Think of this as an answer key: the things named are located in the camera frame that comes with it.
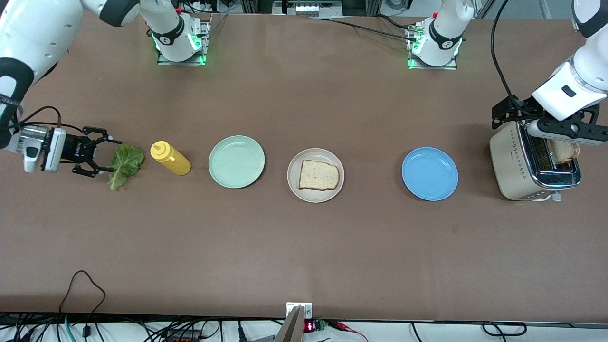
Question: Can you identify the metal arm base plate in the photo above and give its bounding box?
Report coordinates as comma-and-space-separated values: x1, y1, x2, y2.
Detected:
408, 21, 459, 71
157, 14, 212, 66

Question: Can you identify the short black table cable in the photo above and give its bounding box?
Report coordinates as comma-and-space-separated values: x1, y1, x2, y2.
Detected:
374, 14, 415, 31

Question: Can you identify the red clip lead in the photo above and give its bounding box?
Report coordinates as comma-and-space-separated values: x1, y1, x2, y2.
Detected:
328, 321, 369, 342

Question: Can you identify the beige plate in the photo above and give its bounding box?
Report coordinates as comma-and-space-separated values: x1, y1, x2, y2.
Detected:
287, 148, 345, 204

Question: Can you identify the black looped cable with plug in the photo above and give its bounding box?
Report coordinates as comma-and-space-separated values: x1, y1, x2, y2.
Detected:
59, 270, 106, 342

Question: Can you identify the long black table cable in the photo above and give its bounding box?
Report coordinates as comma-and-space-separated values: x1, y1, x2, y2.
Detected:
309, 17, 418, 42

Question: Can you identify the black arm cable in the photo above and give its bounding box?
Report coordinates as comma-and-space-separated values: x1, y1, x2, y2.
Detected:
9, 105, 65, 131
491, 0, 525, 117

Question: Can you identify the yellow squeeze bottle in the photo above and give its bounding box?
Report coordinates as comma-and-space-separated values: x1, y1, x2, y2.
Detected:
150, 141, 192, 176

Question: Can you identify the green lettuce leaf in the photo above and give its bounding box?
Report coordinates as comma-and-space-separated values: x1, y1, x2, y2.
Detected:
107, 145, 145, 191

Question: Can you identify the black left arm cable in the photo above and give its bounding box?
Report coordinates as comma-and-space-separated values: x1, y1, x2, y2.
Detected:
491, 0, 525, 117

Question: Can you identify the black coiled cable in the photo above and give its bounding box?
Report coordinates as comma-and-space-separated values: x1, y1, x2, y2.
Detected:
482, 321, 528, 337

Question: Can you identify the lit control box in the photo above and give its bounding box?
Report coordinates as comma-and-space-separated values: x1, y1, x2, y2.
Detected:
273, 0, 343, 19

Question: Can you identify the small white bracket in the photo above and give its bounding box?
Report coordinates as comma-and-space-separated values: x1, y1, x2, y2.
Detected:
286, 302, 313, 320

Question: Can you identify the blue plate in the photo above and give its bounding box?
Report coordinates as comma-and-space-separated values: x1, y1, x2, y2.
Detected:
401, 146, 459, 202

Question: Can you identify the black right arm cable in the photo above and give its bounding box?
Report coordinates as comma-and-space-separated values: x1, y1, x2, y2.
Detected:
9, 105, 65, 131

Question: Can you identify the beige chrome toaster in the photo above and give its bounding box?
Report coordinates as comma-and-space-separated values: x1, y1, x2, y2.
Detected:
489, 119, 583, 202

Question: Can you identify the aluminium profile bar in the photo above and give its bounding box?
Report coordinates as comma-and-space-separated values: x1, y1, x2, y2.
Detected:
275, 305, 304, 342

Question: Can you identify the toasted bread slice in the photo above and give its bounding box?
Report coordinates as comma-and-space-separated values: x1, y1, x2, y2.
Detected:
546, 139, 581, 166
298, 159, 341, 191

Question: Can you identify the pale green plate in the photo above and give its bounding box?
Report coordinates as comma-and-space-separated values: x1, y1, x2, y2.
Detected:
208, 135, 266, 190

